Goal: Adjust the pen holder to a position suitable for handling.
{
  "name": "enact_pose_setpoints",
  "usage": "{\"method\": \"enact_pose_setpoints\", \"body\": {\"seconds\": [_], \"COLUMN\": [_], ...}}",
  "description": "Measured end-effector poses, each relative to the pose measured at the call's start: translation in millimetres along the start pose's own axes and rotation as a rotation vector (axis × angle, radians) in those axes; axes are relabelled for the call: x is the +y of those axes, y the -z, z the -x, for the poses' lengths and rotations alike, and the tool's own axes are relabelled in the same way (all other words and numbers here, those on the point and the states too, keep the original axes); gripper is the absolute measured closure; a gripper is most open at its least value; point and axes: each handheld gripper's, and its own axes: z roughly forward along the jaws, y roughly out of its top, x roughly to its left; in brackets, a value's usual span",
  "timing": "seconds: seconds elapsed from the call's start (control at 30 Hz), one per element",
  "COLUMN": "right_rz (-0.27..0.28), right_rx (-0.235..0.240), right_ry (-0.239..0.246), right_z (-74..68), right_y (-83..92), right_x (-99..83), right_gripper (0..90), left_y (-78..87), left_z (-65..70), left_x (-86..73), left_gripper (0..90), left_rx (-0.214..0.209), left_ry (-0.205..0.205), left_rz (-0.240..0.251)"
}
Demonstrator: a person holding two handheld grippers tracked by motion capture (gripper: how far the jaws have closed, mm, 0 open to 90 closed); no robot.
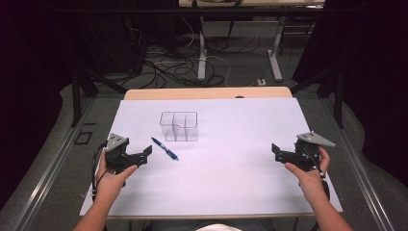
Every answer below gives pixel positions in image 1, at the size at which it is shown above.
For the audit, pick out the person's left hand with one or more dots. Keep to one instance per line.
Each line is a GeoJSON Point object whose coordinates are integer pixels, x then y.
{"type": "Point", "coordinates": [109, 184]}

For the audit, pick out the blue pen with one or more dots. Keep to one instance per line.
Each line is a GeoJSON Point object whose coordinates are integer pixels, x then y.
{"type": "Point", "coordinates": [165, 148]}

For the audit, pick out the desk with white legs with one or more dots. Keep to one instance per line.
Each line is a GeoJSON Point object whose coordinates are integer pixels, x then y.
{"type": "Point", "coordinates": [202, 61]}

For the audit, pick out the aluminium floor rail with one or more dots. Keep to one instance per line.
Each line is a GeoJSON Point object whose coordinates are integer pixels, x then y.
{"type": "Point", "coordinates": [45, 179]}
{"type": "Point", "coordinates": [359, 179]}

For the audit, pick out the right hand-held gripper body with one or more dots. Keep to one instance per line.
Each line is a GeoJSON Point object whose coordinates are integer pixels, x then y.
{"type": "Point", "coordinates": [306, 157]}

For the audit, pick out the black metal stand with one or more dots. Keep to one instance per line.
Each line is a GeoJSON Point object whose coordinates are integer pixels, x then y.
{"type": "Point", "coordinates": [77, 96]}
{"type": "Point", "coordinates": [337, 96]}

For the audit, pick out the wooden table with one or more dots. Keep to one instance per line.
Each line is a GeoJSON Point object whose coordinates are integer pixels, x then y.
{"type": "Point", "coordinates": [192, 93]}

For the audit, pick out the clear plastic organizer box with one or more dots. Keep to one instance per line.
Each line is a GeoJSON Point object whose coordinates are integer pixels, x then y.
{"type": "Point", "coordinates": [179, 126]}

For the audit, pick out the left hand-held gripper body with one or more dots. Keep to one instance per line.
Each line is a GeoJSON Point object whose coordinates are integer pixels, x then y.
{"type": "Point", "coordinates": [117, 154]}

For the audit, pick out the person's clothing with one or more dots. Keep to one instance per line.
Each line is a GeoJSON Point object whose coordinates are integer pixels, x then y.
{"type": "Point", "coordinates": [218, 226]}

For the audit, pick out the dark curtain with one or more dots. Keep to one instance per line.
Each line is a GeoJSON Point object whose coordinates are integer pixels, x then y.
{"type": "Point", "coordinates": [375, 80]}
{"type": "Point", "coordinates": [29, 96]}

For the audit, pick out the person's right hand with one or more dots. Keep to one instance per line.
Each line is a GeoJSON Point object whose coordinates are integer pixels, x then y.
{"type": "Point", "coordinates": [312, 184]}

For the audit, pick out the white table mat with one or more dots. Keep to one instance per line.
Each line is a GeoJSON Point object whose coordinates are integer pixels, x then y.
{"type": "Point", "coordinates": [224, 173]}

